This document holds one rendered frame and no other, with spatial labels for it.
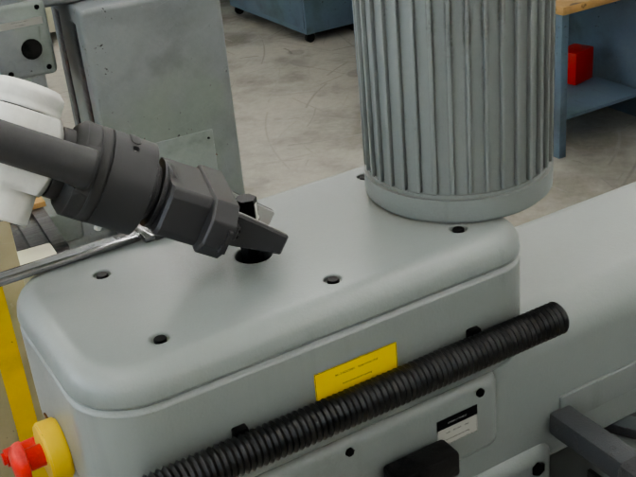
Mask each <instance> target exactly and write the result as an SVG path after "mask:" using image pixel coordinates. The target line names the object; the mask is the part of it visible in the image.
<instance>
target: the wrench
mask: <svg viewBox="0 0 636 477"><path fill-rule="evenodd" d="M149 229H150V228H147V227H144V226H141V225H140V222H139V224H138V226H137V227H136V229H135V230H134V231H133V232H132V233H131V234H129V235H125V234H122V233H120V234H116V235H113V236H110V237H107V238H103V239H100V240H97V241H94V242H91V243H88V244H85V245H81V246H79V247H76V248H73V249H70V250H67V251H64V252H61V253H58V254H55V255H53V256H47V257H44V258H41V259H38V260H35V261H32V262H29V263H27V264H24V265H21V266H18V267H15V268H11V269H8V270H5V271H3V272H0V287H2V286H5V285H8V284H10V283H13V282H16V281H19V280H22V279H25V278H28V277H31V276H33V275H36V274H41V273H44V272H47V271H50V270H53V269H56V268H59V267H61V266H65V265H68V264H71V263H74V262H77V261H80V260H83V259H85V258H88V257H91V256H96V255H99V254H102V253H105V252H108V251H111V250H113V249H116V248H119V247H122V246H125V245H128V244H131V243H134V242H137V241H139V240H141V239H142V240H144V241H145V242H146V243H147V242H151V241H154V240H158V239H163V238H164V237H160V236H157V235H154V234H153V233H152V232H151V231H150V230H149Z"/></svg>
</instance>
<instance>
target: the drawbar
mask: <svg viewBox="0 0 636 477"><path fill-rule="evenodd" d="M236 200H237V202H238V205H239V212H241V213H243V214H246V215H248V216H250V217H252V218H254V219H256V210H255V203H256V205H257V200H256V196H255V195H252V194H249V193H248V194H243V195H238V196H237V197H236ZM240 249H241V256H242V263H245V264H254V263H259V262H262V261H264V254H263V252H262V251H258V250H252V249H246V248H241V247H240Z"/></svg>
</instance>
